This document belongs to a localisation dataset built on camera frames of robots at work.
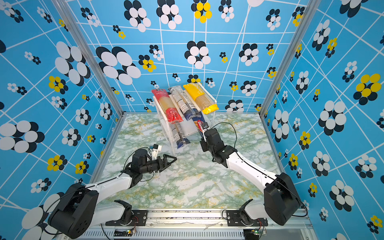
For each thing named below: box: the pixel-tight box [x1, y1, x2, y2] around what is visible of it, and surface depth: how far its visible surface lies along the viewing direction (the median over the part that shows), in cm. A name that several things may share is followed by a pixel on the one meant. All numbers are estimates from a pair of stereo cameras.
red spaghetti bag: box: [151, 88, 184, 124], surface depth 75 cm
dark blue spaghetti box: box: [192, 111, 206, 138], surface depth 84 cm
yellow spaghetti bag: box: [183, 82, 220, 115], surface depth 80 cm
